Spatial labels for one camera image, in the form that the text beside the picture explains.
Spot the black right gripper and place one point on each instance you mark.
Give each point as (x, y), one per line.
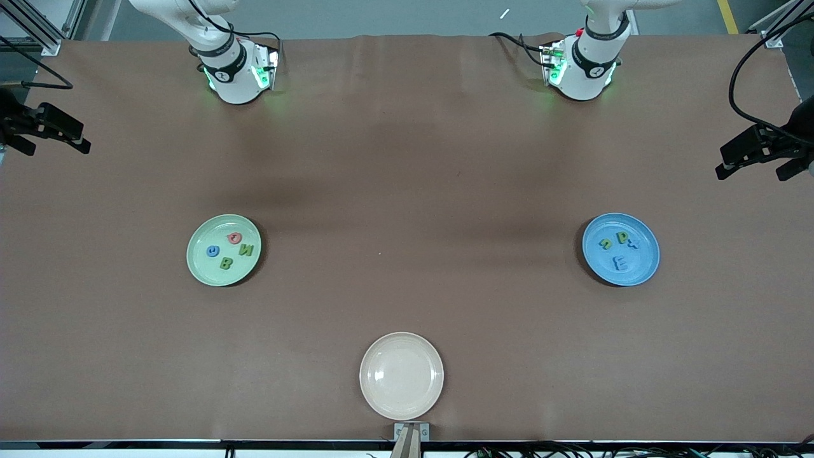
(18, 122)

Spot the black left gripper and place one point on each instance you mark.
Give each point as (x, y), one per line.
(779, 144)

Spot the green lowercase letter p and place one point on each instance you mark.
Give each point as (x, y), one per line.
(621, 237)

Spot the blue lowercase letter m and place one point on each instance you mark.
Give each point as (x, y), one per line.
(620, 262)

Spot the red round capital letter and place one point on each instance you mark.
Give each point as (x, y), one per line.
(234, 238)

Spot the green capital letter B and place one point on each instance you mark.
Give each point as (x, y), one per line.
(225, 263)

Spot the green capital letter N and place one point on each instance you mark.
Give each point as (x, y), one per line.
(247, 250)

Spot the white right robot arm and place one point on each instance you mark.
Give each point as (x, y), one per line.
(232, 76)

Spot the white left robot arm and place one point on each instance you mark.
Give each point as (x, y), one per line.
(582, 76)

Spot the yellow floor tape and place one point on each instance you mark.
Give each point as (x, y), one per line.
(728, 16)

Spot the blue round plate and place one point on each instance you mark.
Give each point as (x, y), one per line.
(639, 267)

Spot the green round plate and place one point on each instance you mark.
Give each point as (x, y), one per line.
(203, 267)

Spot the brown table mat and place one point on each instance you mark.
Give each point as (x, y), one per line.
(407, 159)

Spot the beige round plate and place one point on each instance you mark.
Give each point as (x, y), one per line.
(401, 375)

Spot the tan support pole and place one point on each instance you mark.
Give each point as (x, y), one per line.
(407, 445)

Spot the aluminium frame profile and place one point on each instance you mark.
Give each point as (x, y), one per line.
(48, 41)
(772, 39)

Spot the grey metal mount bracket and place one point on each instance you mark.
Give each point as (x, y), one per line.
(399, 432)

